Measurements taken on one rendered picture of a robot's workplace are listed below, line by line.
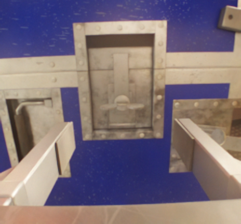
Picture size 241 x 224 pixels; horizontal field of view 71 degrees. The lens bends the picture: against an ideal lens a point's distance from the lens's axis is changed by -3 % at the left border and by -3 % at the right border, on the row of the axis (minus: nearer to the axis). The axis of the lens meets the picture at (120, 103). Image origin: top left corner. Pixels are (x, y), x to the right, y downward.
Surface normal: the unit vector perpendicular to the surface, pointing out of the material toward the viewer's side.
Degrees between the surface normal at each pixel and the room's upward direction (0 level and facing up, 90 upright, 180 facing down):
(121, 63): 90
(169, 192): 90
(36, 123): 90
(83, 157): 90
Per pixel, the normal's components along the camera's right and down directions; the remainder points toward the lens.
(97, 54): 0.00, 0.25
